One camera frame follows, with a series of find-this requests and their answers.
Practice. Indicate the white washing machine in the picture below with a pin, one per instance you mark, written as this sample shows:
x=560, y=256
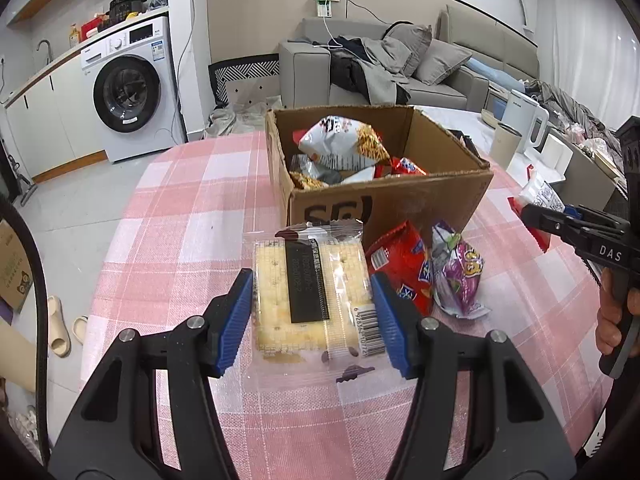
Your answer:
x=150, y=40

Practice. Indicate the metal faucet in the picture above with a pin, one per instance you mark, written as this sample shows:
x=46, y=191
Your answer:
x=45, y=47

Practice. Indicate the person's right hand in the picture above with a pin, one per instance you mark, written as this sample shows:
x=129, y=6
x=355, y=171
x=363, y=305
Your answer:
x=607, y=315

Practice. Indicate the white kettle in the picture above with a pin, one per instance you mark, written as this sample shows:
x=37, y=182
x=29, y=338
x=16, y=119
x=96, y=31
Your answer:
x=522, y=115

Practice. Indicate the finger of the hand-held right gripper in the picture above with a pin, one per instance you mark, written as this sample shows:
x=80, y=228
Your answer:
x=587, y=214
x=547, y=220

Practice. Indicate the black jacket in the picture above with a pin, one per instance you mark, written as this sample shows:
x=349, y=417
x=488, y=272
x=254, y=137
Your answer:
x=347, y=67

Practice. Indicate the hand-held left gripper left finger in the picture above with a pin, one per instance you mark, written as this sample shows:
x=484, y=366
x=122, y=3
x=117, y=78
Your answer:
x=235, y=325

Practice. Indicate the light blue cushion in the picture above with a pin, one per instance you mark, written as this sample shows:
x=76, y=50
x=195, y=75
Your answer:
x=492, y=75

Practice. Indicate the wall socket with charger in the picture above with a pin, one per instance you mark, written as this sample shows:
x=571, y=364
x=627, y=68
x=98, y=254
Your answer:
x=325, y=2

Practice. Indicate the clear cracker packet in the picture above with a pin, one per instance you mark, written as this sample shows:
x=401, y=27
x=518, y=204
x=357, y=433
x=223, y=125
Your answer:
x=305, y=280

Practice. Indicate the grey coat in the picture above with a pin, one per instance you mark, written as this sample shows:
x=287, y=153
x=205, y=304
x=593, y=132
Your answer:
x=385, y=77

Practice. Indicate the white packet with red edges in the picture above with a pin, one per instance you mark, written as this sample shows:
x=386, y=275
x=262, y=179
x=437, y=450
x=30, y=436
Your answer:
x=542, y=192

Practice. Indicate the red box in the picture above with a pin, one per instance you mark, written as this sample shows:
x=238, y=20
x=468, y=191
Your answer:
x=94, y=26

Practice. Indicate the chair with patterned back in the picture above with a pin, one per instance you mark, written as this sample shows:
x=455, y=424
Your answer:
x=245, y=72

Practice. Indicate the white small appliance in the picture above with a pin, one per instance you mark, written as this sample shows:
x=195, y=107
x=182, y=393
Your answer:
x=494, y=105

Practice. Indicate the grey blanket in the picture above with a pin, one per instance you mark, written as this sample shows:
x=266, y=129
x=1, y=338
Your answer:
x=570, y=105

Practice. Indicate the pink checked tablecloth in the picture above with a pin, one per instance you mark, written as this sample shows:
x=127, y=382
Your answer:
x=175, y=240

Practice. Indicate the white tissue roll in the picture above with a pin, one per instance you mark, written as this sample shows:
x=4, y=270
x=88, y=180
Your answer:
x=556, y=152

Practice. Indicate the yellow bottle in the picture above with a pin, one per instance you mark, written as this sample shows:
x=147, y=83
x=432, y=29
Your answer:
x=74, y=37

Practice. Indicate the purple snack packet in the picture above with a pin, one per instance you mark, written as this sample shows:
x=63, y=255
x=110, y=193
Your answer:
x=460, y=275

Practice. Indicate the grey pillow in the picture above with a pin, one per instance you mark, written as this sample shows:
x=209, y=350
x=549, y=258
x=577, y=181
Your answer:
x=407, y=45
x=442, y=62

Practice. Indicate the brown cardboard box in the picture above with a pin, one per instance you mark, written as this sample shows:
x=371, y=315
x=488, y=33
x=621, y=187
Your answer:
x=400, y=200

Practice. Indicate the beige cup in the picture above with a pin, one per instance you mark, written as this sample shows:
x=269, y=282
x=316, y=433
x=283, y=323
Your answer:
x=505, y=147

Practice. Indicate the red chocolate pie packet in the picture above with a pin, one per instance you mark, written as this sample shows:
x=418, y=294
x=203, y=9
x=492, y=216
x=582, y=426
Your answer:
x=400, y=260
x=405, y=166

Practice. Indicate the black plastic frame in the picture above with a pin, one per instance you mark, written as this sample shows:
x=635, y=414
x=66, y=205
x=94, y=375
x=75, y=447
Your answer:
x=467, y=141

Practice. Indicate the printed cardboard box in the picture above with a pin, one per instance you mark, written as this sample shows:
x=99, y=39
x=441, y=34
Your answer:
x=12, y=265

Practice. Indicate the grey storage box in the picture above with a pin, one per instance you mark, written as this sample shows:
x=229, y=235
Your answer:
x=590, y=177

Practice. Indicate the white counter cabinet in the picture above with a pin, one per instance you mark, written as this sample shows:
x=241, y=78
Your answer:
x=60, y=110

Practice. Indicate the beige slipper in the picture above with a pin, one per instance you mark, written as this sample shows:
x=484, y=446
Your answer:
x=81, y=329
x=58, y=327

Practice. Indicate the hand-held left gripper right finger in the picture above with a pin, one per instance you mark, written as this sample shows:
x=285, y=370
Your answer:
x=392, y=330

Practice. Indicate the black cooker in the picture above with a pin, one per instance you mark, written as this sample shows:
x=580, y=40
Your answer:
x=127, y=7

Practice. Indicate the grey sofa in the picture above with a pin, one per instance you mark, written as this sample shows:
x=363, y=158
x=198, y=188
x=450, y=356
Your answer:
x=305, y=75

